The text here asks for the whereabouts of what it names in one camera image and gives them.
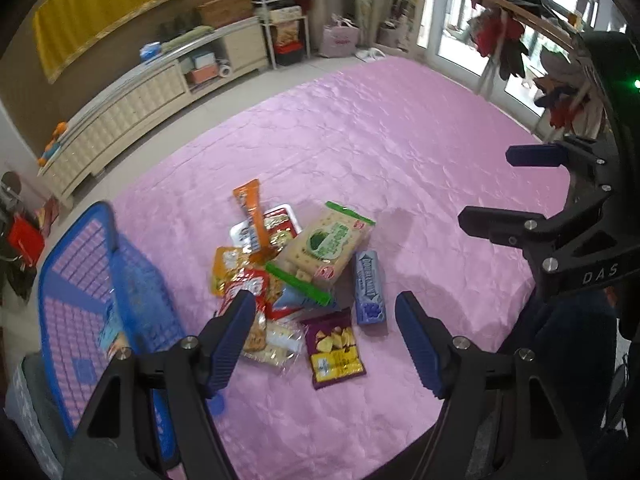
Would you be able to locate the black bag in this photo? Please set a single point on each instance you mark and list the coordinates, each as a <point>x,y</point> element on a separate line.
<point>15,280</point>

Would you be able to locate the green folded cloth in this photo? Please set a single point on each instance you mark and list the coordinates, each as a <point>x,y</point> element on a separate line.
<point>185,37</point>

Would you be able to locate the red dark hanging clothes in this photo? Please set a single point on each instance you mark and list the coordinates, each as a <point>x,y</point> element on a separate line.
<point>500,40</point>

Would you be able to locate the yellow hanging cloth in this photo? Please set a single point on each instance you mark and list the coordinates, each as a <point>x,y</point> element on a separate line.
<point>100,5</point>

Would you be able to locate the clear cracker packet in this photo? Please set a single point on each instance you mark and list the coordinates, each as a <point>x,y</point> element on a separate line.
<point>277,342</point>

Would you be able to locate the green cracker packet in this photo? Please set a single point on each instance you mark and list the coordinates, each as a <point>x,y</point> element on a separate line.
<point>325,245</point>

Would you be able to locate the printed snack carton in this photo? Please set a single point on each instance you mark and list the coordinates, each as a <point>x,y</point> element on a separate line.
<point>287,32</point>

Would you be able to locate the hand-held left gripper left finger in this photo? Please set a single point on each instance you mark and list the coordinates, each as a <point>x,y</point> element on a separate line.
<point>232,340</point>

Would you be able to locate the long orange snack packet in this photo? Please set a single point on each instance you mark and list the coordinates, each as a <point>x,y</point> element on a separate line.
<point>252,210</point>

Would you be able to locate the white slipper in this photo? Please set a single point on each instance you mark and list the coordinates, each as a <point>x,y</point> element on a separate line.
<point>376,55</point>
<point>362,53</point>

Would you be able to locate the blue fruit plate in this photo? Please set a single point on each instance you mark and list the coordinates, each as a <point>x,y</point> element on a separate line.
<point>51,148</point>

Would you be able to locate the glass sliding door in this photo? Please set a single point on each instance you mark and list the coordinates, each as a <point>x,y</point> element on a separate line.
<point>450,10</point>

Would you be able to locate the blue tissue pack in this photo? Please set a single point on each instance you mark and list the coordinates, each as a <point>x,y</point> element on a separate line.
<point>150,51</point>

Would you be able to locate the blue plastic basket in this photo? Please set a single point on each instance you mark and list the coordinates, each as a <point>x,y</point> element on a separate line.
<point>75,270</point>

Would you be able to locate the brown cardboard box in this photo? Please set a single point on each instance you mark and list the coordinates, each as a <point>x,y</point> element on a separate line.
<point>225,9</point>

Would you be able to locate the red white tray snack packet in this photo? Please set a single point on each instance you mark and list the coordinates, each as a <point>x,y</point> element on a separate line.
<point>286,220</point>

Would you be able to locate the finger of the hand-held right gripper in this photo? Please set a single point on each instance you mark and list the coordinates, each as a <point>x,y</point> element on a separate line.
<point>532,155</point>
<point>500,222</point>

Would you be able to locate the purple yellow chip packet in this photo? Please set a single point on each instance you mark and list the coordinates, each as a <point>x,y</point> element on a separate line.
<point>332,350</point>

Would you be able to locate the cream TV cabinet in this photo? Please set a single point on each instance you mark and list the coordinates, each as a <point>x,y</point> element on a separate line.
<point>130,105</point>

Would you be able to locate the blue white box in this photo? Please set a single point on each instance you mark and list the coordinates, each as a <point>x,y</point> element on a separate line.
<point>202,59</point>

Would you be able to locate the red bag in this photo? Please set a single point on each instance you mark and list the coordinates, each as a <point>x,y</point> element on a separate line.
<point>25,240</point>

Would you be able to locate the orange yellow snack packet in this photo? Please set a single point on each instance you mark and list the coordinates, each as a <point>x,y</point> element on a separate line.
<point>227,265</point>

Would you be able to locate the white metal shelf rack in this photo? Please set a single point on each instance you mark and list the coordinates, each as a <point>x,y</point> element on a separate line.
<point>280,19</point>

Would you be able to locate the purple blue snack box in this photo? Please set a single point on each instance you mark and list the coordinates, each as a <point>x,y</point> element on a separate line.
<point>370,285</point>

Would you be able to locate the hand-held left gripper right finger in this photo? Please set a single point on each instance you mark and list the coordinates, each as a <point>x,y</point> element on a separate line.
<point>417,340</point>

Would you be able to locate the wooden clothes rack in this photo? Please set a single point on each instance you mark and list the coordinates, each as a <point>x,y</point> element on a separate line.
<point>530,16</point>

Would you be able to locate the pink bag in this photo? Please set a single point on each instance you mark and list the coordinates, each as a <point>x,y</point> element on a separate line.
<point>337,40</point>

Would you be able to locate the white paper roll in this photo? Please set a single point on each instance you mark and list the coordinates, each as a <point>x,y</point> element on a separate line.
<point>225,69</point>

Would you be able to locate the orange box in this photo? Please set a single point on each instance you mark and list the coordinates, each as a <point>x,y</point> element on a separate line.
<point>202,75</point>

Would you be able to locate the red crate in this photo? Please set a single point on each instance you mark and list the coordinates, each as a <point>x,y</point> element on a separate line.
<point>288,53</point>

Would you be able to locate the green blue snack packet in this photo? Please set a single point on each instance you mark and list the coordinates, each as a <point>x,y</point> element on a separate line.
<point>300,286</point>

